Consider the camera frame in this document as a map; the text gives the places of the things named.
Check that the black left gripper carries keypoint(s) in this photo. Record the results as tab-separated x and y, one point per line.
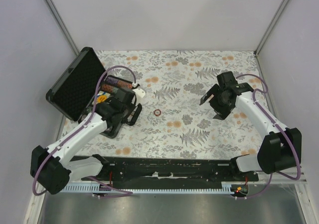
126	116

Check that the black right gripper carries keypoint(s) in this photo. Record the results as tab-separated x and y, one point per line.
222	112

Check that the yellow big blind button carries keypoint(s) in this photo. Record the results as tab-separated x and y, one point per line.
101	98

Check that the blue card deck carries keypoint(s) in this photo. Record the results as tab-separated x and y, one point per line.
103	93

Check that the red 5 poker chip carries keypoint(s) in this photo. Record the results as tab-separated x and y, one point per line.
157	112

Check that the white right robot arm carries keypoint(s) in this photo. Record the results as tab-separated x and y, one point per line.
280	151

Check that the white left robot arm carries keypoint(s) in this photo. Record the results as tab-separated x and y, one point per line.
53	167

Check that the black poker set case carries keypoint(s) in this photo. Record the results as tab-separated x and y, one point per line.
75	92

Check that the red purple chip row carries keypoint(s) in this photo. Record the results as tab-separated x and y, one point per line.
117	82

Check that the floral patterned table mat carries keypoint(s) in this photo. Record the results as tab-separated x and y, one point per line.
174	82

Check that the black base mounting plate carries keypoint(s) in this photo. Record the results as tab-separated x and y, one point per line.
160	174

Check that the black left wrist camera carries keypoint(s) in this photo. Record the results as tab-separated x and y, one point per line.
124	95

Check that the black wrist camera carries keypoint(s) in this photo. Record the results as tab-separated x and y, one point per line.
124	95
226	79

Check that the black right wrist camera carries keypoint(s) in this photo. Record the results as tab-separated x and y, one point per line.
226	79

